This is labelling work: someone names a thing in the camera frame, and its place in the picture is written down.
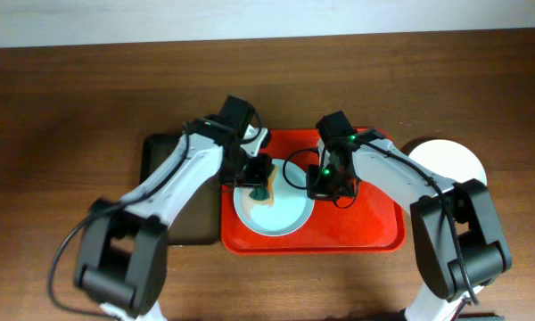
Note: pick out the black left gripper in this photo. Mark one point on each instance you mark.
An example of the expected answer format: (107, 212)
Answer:
(257, 174)

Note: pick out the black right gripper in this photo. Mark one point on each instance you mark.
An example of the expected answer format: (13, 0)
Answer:
(323, 189)

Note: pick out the green yellow sponge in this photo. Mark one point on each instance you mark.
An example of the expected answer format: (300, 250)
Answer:
(259, 194)

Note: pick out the light blue plate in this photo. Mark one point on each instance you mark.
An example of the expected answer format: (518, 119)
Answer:
(287, 209)

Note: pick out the white plate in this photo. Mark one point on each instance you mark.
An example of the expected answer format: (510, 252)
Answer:
(449, 159)

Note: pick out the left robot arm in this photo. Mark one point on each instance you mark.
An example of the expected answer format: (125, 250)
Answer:
(122, 259)

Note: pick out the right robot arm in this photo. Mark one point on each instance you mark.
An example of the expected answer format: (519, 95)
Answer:
(460, 245)

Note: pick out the black rectangular tray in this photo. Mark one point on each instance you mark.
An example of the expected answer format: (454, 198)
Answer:
(198, 223)

